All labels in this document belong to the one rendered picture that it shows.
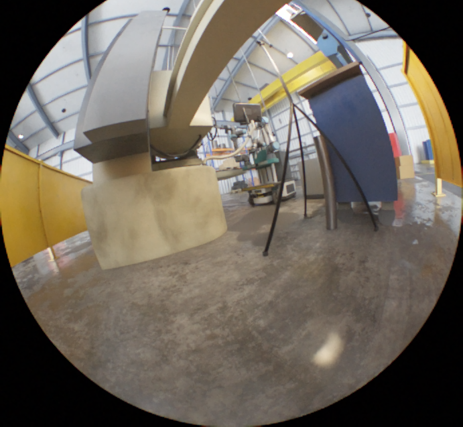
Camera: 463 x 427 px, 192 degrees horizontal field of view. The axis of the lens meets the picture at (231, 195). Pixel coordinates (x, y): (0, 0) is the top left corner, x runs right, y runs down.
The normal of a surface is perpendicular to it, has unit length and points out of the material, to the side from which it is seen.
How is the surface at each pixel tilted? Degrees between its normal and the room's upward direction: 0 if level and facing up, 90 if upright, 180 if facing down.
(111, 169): 90
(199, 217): 90
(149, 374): 0
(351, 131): 90
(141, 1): 169
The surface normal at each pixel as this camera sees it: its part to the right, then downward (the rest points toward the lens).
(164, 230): 0.50, -0.04
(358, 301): -0.19, -0.98
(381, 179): -0.87, 0.20
